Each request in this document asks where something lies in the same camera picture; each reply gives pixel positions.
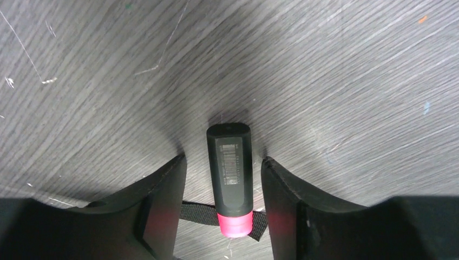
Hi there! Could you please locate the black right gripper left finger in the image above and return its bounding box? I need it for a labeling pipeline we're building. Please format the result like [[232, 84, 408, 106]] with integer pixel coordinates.
[[1, 154, 187, 259]]

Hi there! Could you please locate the blue backpack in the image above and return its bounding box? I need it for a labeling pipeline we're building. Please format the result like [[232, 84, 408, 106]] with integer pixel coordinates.
[[180, 201, 268, 242]]

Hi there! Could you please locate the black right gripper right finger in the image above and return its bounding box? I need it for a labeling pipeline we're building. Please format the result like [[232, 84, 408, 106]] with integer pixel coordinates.
[[261, 157, 458, 259]]

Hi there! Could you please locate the pink highlighter marker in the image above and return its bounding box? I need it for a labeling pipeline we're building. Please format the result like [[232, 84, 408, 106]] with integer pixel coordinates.
[[206, 122, 253, 217]]

